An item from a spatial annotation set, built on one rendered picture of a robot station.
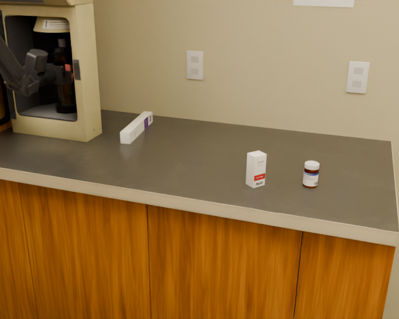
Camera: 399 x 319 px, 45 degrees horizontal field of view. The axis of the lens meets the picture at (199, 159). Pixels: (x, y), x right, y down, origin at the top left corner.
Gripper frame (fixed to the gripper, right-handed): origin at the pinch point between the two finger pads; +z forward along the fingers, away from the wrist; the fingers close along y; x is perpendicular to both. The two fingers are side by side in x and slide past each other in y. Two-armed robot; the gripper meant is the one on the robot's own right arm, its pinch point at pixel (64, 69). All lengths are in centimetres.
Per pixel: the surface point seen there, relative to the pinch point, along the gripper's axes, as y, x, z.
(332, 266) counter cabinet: -103, 37, -39
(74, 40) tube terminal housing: -12.3, -12.8, -10.5
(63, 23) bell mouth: -5.5, -17.2, -5.6
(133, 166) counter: -40, 23, -26
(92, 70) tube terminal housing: -13.9, -1.3, -3.6
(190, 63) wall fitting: -38.3, 1.4, 31.6
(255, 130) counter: -68, 24, 24
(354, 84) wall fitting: -102, 5, 31
